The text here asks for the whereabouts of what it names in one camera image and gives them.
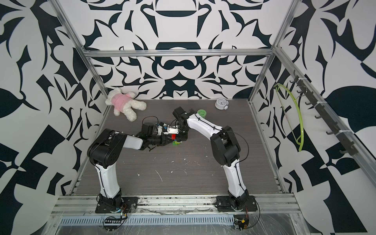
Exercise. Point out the green lidded jar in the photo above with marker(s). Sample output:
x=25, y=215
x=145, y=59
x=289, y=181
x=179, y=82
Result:
x=202, y=112

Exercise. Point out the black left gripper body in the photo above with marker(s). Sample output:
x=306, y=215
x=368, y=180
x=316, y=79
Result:
x=164, y=139

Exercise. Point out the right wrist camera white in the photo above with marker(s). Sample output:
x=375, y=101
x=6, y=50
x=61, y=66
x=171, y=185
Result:
x=170, y=130

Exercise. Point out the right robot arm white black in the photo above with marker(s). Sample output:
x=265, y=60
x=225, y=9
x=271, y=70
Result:
x=225, y=149

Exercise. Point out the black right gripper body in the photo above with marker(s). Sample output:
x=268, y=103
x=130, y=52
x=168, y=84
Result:
x=180, y=128

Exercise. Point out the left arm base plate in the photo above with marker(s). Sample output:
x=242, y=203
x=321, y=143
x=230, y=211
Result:
x=116, y=205

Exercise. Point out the small white alarm clock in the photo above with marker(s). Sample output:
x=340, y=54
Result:
x=222, y=104

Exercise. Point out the aluminium front rail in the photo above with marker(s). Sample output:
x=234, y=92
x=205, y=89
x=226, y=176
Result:
x=174, y=204

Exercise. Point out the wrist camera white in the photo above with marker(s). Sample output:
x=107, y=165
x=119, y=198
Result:
x=162, y=129
x=170, y=130

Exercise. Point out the black hook rack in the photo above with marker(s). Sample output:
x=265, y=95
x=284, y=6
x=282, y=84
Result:
x=327, y=114

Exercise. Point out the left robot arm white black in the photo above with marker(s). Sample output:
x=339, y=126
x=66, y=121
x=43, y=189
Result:
x=106, y=149

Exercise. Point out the white plush toy pink shirt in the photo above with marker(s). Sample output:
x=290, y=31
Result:
x=124, y=103

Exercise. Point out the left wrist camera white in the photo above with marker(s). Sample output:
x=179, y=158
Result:
x=162, y=129

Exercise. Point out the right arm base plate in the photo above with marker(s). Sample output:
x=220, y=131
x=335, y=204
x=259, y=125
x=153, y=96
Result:
x=231, y=204

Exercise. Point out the green hoop tube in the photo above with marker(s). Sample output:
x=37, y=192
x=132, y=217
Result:
x=301, y=138

